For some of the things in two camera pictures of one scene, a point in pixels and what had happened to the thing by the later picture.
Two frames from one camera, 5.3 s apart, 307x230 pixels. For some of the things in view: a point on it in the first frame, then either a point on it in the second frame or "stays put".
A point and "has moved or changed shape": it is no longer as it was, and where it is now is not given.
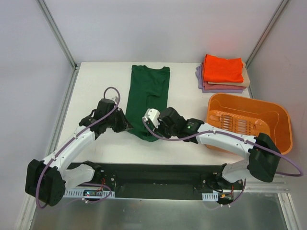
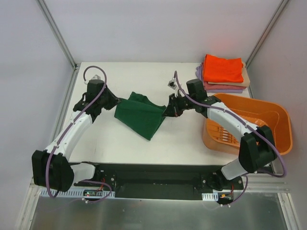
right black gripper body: x=160 y=124 to x=173 y=105
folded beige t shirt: x=245 y=83 stays put
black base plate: x=164 y=181 stays put
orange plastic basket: x=252 y=117 stays put
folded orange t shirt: x=217 y=69 stays put
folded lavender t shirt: x=199 y=77 stays put
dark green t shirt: x=148 y=89 has moved or changed shape
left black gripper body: x=120 y=120 to x=110 y=98
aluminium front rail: x=265 y=187 stays put
